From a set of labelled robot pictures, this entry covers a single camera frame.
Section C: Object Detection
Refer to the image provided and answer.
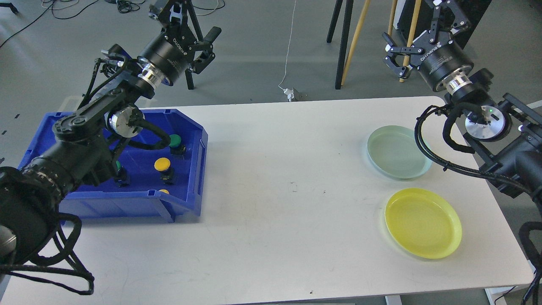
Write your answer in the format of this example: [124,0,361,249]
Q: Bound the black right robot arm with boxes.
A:
[383,0,542,210]

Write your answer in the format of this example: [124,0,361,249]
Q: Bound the black floor cables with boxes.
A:
[0,0,227,49]

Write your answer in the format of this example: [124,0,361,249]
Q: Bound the black and wooden stand legs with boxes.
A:
[326,0,422,89]

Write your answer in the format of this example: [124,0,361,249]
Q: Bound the black tripod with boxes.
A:
[170,0,213,89]

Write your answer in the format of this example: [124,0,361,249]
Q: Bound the yellow plate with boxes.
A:
[384,188,463,259]

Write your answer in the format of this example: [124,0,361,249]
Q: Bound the green push button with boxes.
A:
[113,161,130,187]
[169,133,187,158]

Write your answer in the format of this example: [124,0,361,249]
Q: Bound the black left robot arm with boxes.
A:
[1,0,221,295]

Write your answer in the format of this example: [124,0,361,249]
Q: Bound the white cable with plug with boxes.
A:
[278,0,308,102]

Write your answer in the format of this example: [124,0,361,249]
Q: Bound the yellow push button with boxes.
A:
[154,158,176,185]

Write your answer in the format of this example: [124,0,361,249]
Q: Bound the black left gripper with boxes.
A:
[138,0,222,86]

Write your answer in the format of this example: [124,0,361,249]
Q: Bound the blue plastic bin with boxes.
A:
[18,108,209,223]

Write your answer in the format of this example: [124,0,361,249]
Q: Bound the light green plate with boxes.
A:
[366,125,432,180]

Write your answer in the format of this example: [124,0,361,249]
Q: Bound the black cabinet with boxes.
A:
[396,0,493,50]

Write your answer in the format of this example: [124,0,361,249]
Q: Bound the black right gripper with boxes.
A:
[382,0,474,92]

